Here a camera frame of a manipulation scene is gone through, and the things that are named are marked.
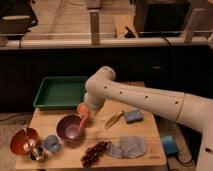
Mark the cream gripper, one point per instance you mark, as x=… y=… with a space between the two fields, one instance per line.
x=93 y=113

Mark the red chili pepper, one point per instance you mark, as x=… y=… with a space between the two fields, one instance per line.
x=83 y=120

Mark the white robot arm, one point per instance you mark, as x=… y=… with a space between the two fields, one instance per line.
x=189 y=110

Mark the purple bowl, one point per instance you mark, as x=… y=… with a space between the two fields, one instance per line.
x=67 y=128

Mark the red bowl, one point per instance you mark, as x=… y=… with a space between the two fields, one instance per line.
x=18 y=144

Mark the clear cup with orange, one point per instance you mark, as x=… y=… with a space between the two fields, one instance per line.
x=83 y=110

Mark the green plastic tray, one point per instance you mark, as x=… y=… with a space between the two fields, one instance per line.
x=60 y=92

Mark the blue sponge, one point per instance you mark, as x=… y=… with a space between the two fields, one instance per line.
x=133 y=116

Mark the bunch of dark grapes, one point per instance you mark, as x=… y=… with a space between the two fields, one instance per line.
x=93 y=153

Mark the small blue cup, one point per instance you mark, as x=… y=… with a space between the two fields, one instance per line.
x=51 y=143

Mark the blue grey cloth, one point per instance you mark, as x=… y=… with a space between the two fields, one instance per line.
x=129 y=147

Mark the small metal cup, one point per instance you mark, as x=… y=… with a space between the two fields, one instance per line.
x=37 y=154

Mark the metal spoon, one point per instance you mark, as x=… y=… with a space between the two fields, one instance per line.
x=30 y=142

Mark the black cabinet box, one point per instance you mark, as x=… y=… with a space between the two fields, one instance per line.
x=160 y=15

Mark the black chair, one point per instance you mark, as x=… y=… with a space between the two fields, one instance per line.
x=16 y=17

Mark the grey metal post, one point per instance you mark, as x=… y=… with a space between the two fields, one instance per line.
x=197 y=25
x=94 y=8

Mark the grey metal post right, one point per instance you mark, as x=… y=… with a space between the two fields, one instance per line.
x=197 y=25

